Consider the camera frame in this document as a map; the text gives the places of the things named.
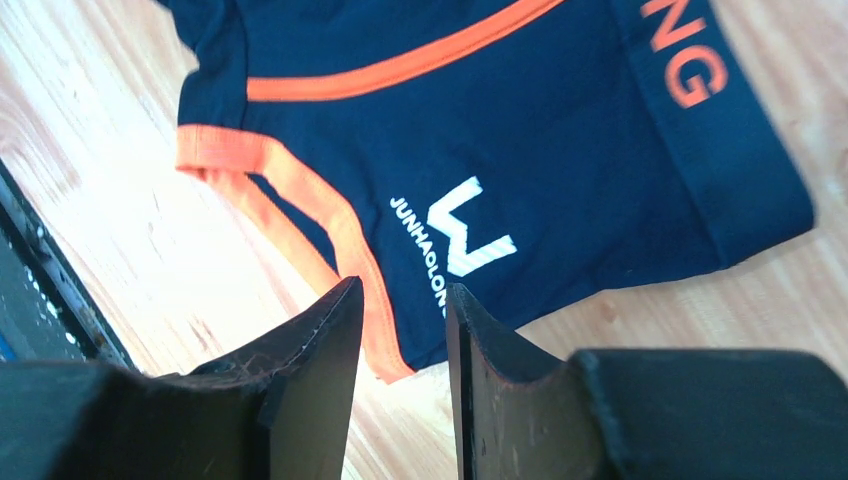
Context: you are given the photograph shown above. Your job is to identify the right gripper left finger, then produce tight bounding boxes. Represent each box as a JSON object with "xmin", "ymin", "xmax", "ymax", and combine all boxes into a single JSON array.
[{"xmin": 1, "ymin": 277, "xmax": 363, "ymax": 479}]

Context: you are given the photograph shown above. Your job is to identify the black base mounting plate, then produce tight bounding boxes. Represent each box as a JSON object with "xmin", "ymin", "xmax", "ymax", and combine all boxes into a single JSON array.
[{"xmin": 1, "ymin": 166, "xmax": 137, "ymax": 370}]

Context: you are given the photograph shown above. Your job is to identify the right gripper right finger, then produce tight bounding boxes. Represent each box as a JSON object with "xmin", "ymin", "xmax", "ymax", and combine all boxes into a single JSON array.
[{"xmin": 446, "ymin": 284, "xmax": 847, "ymax": 479}]

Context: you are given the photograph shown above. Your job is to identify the navy orange boxer briefs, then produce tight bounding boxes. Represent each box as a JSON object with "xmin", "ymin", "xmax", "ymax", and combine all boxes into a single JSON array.
[{"xmin": 167, "ymin": 1, "xmax": 814, "ymax": 382}]

